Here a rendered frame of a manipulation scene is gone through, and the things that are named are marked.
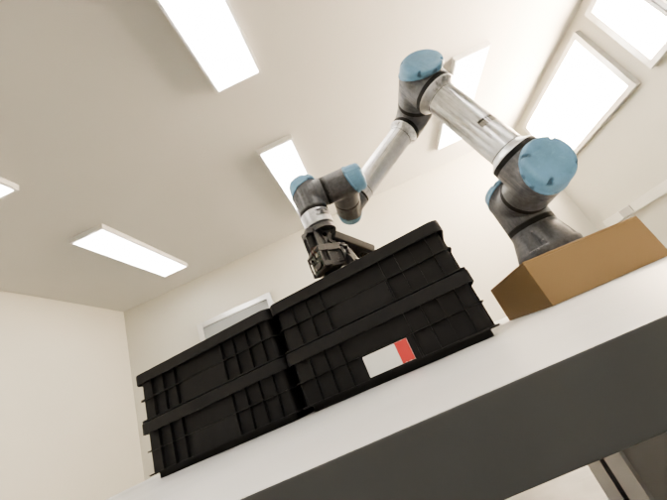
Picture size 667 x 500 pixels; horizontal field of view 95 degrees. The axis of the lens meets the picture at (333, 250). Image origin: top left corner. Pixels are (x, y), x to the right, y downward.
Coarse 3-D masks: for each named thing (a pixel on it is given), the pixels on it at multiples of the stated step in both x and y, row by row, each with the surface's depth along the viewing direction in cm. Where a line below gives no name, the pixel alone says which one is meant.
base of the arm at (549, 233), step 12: (540, 216) 76; (552, 216) 76; (516, 228) 78; (528, 228) 76; (540, 228) 74; (552, 228) 73; (564, 228) 73; (516, 240) 79; (528, 240) 76; (540, 240) 74; (552, 240) 72; (564, 240) 71; (516, 252) 80; (528, 252) 75; (540, 252) 73
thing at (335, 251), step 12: (312, 228) 73; (324, 228) 74; (312, 240) 73; (324, 240) 73; (312, 252) 71; (324, 252) 69; (336, 252) 71; (312, 264) 71; (324, 264) 68; (336, 264) 68; (324, 276) 72
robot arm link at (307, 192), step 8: (304, 176) 78; (312, 176) 80; (296, 184) 78; (304, 184) 77; (312, 184) 77; (320, 184) 76; (296, 192) 77; (304, 192) 76; (312, 192) 76; (320, 192) 76; (296, 200) 77; (304, 200) 76; (312, 200) 75; (320, 200) 76; (328, 200) 78; (304, 208) 75
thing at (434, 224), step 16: (432, 224) 59; (400, 240) 60; (416, 240) 59; (368, 256) 61; (384, 256) 60; (336, 272) 63; (352, 272) 62; (304, 288) 64; (320, 288) 63; (288, 304) 65
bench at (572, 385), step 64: (512, 320) 78; (576, 320) 26; (640, 320) 15; (384, 384) 52; (448, 384) 22; (512, 384) 15; (576, 384) 14; (640, 384) 14; (256, 448) 37; (320, 448) 19; (384, 448) 15; (448, 448) 14; (512, 448) 14; (576, 448) 13; (640, 448) 17
